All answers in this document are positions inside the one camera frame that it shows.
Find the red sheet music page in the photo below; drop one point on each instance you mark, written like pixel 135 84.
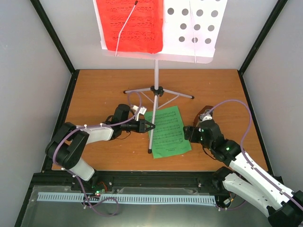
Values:
pixel 132 25

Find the light blue slotted cable duct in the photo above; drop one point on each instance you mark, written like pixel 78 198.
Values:
pixel 142 199

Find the green sheet music page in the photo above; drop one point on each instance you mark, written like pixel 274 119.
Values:
pixel 168 136

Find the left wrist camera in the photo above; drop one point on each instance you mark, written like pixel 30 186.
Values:
pixel 138 110

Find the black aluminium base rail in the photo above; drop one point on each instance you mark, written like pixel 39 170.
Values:
pixel 202 182

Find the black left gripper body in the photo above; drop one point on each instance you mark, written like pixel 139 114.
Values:
pixel 141 125

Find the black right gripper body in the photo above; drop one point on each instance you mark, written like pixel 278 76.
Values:
pixel 191 132

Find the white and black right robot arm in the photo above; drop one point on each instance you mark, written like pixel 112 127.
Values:
pixel 244 177

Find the small green circuit board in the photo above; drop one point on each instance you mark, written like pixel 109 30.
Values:
pixel 101 191

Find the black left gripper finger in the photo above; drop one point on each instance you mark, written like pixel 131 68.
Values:
pixel 147 129
pixel 149 124

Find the white tripod music stand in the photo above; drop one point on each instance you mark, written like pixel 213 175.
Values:
pixel 190 30

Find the brown wooden metronome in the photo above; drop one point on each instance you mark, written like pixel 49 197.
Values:
pixel 204 110

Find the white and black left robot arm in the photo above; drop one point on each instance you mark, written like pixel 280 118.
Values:
pixel 67 145

